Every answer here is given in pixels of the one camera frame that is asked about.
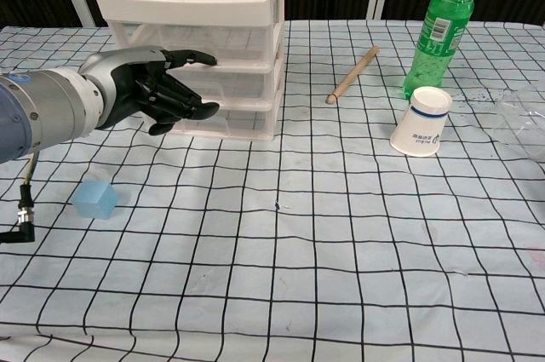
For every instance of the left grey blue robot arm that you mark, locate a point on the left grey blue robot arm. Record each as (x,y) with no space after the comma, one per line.
(42,106)

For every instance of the clear plastic drawer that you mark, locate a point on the clear plastic drawer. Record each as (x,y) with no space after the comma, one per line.
(242,44)

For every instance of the wooden stick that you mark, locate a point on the wooden stick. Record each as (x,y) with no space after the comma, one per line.
(353,74)

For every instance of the white compartment organizer tray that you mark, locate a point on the white compartment organizer tray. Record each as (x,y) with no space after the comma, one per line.
(238,8)

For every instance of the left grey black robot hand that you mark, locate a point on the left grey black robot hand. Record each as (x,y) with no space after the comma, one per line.
(127,89)

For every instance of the checked white tablecloth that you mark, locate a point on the checked white tablecloth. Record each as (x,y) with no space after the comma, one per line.
(272,272)

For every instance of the small blue foam cube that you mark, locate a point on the small blue foam cube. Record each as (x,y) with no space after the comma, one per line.
(93,202)

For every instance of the clear plastic container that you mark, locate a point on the clear plastic container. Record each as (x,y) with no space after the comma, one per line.
(523,115)

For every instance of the white paper cup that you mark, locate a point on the white paper cup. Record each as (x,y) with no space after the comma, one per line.
(419,128)

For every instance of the green plastic bottle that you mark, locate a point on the green plastic bottle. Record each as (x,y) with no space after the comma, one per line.
(443,17)

